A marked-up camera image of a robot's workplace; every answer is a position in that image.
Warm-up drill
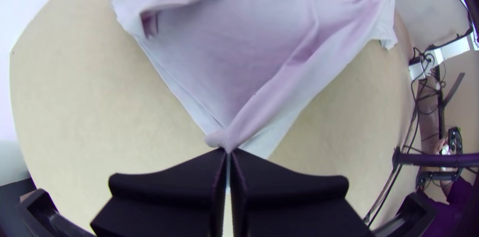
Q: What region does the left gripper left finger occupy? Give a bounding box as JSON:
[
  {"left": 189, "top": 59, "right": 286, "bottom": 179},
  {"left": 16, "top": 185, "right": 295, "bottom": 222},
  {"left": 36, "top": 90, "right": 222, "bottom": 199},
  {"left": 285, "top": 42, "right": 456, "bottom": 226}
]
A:
[{"left": 90, "top": 148, "right": 228, "bottom": 237}]

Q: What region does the grey t-shirt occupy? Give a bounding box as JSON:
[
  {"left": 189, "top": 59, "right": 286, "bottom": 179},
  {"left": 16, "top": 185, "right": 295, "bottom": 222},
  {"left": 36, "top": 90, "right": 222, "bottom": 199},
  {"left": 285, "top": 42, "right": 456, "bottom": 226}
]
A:
[{"left": 107, "top": 0, "right": 399, "bottom": 160}]

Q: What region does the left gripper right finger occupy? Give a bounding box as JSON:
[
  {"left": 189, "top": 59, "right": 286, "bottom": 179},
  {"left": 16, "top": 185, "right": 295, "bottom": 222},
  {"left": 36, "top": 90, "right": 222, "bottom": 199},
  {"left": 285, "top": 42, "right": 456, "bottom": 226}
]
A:
[{"left": 230, "top": 148, "right": 376, "bottom": 237}]

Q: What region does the person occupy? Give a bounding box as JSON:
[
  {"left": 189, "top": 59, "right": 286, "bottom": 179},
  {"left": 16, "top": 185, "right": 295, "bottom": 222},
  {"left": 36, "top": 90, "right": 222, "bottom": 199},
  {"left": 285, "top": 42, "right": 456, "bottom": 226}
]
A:
[{"left": 433, "top": 136, "right": 475, "bottom": 212}]

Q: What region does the black cable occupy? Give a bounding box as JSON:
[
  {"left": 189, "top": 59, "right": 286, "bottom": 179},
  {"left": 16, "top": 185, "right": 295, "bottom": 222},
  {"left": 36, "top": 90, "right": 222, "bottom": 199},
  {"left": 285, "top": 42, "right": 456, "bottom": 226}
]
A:
[
  {"left": 363, "top": 79, "right": 422, "bottom": 227},
  {"left": 409, "top": 56, "right": 448, "bottom": 119}
]

